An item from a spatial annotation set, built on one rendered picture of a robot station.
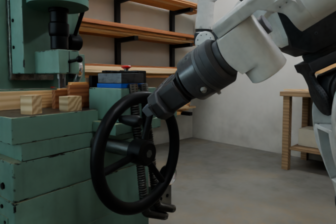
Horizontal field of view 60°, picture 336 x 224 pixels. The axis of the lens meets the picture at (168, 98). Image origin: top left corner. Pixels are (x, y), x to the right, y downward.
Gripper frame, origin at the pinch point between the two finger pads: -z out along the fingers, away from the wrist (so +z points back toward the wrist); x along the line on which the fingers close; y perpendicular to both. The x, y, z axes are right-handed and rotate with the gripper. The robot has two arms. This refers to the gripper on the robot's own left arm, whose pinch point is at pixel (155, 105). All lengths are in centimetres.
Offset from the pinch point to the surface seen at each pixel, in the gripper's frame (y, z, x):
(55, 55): 26.4, -26.8, 14.0
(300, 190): -162, -67, 169
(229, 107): -118, -155, 337
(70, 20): 39, -37, 41
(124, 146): -4.1, -15.9, 0.7
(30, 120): 14.7, -23.7, -8.1
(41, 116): 13.9, -23.5, -5.4
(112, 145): -2.4, -19.7, 1.4
